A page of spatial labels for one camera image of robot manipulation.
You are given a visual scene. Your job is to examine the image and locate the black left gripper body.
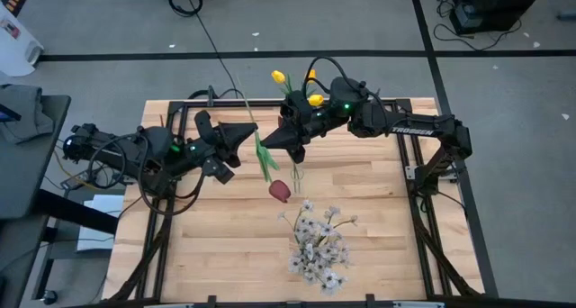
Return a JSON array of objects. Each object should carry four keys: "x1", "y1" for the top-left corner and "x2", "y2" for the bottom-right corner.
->
[{"x1": 182, "y1": 109, "x2": 227, "y2": 166}]

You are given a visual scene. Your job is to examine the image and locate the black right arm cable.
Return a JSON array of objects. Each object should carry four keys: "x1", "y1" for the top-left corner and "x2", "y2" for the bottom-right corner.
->
[{"x1": 304, "y1": 55, "x2": 384, "y2": 103}]

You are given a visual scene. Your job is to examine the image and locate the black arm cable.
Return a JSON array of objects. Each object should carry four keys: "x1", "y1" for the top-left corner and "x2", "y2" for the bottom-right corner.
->
[
  {"x1": 304, "y1": 55, "x2": 384, "y2": 103},
  {"x1": 86, "y1": 133, "x2": 204, "y2": 218}
]

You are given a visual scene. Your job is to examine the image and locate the blue tablet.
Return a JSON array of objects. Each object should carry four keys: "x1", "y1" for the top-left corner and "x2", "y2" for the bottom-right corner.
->
[{"x1": 0, "y1": 103, "x2": 23, "y2": 123}]

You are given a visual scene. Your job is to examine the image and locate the white artificial flower spray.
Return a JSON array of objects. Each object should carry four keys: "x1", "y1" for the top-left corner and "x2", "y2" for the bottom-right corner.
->
[
  {"x1": 285, "y1": 242, "x2": 351, "y2": 296},
  {"x1": 276, "y1": 198, "x2": 360, "y2": 255}
]

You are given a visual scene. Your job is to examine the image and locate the black power adapter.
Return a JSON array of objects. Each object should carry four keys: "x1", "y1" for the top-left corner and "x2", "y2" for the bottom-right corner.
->
[{"x1": 59, "y1": 167, "x2": 104, "y2": 192}]

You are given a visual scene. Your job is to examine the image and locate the black equipment box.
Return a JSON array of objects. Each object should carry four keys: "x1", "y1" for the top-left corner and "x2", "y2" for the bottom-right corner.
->
[{"x1": 448, "y1": 0, "x2": 551, "y2": 36}]

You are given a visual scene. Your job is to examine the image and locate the black side desk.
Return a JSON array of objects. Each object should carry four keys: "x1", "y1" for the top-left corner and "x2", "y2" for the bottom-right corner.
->
[{"x1": 0, "y1": 94, "x2": 121, "y2": 308}]

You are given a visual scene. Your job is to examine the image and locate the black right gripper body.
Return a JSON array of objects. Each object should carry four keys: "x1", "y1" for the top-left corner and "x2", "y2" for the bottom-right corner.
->
[{"x1": 277, "y1": 89, "x2": 338, "y2": 141}]

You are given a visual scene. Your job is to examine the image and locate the gray folded cloth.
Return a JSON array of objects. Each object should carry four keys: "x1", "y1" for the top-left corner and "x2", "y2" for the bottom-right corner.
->
[{"x1": 0, "y1": 84, "x2": 55, "y2": 145}]

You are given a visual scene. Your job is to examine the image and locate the white paper sheet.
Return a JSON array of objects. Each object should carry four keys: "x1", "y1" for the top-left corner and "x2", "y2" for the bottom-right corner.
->
[{"x1": 75, "y1": 194, "x2": 126, "y2": 253}]

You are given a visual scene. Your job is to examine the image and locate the black floor cable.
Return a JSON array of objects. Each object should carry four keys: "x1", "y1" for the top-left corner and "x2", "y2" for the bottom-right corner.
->
[{"x1": 167, "y1": 0, "x2": 247, "y2": 100}]

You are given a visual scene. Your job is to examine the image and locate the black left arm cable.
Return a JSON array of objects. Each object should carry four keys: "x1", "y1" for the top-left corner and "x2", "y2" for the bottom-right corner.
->
[{"x1": 86, "y1": 133, "x2": 204, "y2": 218}]

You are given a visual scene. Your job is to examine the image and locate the black metal table frame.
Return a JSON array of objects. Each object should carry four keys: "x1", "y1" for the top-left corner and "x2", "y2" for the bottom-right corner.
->
[{"x1": 105, "y1": 96, "x2": 485, "y2": 308}]

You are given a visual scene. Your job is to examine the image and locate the slim clear glass vase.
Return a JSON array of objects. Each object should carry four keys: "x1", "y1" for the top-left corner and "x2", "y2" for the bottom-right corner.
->
[{"x1": 289, "y1": 160, "x2": 306, "y2": 195}]

